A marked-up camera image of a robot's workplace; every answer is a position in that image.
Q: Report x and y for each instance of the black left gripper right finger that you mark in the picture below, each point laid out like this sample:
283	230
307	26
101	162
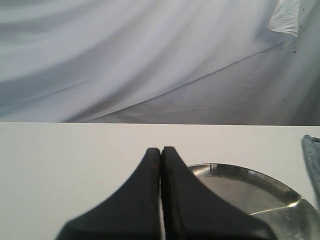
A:
192	211

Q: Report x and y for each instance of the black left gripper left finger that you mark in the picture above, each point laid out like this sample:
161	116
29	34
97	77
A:
130	213

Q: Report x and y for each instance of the grey fleece towel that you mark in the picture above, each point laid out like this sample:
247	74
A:
311	155

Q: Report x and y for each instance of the round stainless steel plate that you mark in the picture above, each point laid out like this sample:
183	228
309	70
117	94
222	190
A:
290	216

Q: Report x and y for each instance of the grey backdrop cloth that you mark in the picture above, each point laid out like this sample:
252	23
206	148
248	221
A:
157	61

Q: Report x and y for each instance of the white crumpled paper sheet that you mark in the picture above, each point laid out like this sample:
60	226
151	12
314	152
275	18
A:
285	17

